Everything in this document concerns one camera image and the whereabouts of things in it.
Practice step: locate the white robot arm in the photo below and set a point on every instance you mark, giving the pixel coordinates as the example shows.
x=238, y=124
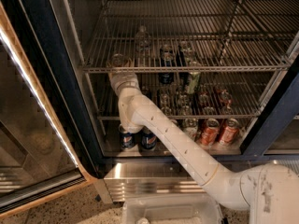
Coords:
x=137, y=110

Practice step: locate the red soda can right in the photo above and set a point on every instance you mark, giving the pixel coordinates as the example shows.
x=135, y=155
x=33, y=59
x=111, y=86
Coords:
x=229, y=131

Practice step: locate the blue can middle shelf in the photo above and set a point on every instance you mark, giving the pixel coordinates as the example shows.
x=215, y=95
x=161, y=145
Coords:
x=167, y=59

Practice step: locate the middle wire shelf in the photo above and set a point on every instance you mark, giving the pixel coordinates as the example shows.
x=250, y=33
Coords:
x=237, y=95

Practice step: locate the orange can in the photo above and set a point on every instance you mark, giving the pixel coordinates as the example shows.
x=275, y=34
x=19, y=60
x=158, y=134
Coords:
x=119, y=60

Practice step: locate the green can middle shelf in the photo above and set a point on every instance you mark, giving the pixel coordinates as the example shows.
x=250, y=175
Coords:
x=187, y=57

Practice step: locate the wire shelf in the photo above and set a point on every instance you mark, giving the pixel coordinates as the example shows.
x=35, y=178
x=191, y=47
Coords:
x=226, y=36
x=237, y=95

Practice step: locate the red soda can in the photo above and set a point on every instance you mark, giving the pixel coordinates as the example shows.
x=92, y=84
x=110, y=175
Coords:
x=210, y=132
x=229, y=131

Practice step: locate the blue pepsi can left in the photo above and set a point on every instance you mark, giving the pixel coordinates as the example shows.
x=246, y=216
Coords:
x=126, y=138

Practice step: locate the open glass fridge door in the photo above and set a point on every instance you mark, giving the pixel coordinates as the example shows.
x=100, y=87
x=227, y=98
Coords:
x=37, y=161

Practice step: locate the clear plastic water bottle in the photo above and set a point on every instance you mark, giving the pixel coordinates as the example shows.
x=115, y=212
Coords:
x=142, y=47

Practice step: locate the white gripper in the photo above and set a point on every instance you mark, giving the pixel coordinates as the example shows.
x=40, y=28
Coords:
x=121, y=77

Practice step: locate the top wire shelf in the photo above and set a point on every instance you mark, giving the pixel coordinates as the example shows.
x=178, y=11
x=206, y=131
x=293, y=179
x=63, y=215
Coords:
x=226, y=36

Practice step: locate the blue pepsi can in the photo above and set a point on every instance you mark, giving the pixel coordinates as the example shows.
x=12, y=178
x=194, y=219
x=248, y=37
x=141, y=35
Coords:
x=126, y=138
x=149, y=139

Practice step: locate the clear plastic bin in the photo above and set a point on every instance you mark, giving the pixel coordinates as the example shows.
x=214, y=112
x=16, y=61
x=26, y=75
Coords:
x=195, y=208

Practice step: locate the stainless steel fridge base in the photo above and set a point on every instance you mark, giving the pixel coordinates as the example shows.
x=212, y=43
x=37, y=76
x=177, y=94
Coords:
x=149, y=179

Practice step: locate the blue pepsi can right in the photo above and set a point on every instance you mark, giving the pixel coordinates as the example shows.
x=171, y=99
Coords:
x=149, y=139

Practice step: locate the red soda can left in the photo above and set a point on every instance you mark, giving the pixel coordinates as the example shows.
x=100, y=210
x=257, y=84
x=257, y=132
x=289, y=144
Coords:
x=210, y=132

